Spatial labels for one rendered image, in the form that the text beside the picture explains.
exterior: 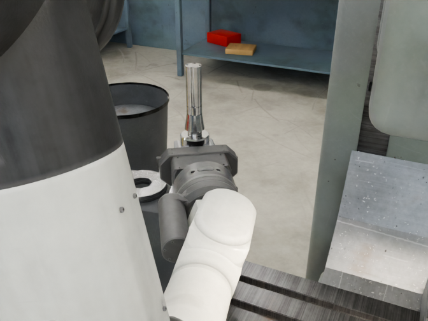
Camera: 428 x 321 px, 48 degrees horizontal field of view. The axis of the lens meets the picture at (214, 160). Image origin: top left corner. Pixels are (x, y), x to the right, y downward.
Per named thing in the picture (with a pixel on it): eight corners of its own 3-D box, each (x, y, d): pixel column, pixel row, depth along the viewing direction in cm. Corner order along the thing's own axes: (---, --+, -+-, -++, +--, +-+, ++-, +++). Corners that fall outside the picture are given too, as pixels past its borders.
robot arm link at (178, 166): (237, 132, 74) (255, 171, 63) (235, 186, 78) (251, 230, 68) (155, 137, 72) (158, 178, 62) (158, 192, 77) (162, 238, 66)
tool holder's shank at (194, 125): (203, 138, 75) (202, 69, 69) (183, 137, 75) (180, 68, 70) (206, 130, 77) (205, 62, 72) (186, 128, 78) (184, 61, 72)
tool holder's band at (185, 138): (207, 146, 74) (207, 141, 74) (177, 145, 75) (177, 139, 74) (211, 134, 78) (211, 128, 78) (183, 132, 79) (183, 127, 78)
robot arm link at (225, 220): (260, 198, 58) (247, 262, 46) (237, 256, 62) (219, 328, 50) (210, 179, 58) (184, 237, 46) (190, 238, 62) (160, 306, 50)
